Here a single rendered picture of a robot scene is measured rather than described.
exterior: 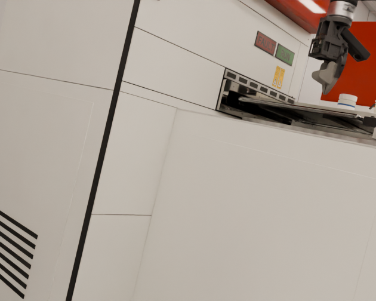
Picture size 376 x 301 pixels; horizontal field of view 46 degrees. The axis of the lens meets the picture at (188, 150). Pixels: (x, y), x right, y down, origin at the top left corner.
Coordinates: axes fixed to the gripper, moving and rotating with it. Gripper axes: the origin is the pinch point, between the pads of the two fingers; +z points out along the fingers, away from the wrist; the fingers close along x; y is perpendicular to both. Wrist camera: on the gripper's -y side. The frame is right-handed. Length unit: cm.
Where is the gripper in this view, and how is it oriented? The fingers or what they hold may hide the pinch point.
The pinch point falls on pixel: (327, 91)
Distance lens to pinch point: 135.1
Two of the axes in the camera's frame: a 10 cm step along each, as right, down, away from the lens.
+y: -9.4, -2.1, -2.8
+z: -2.3, 9.7, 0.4
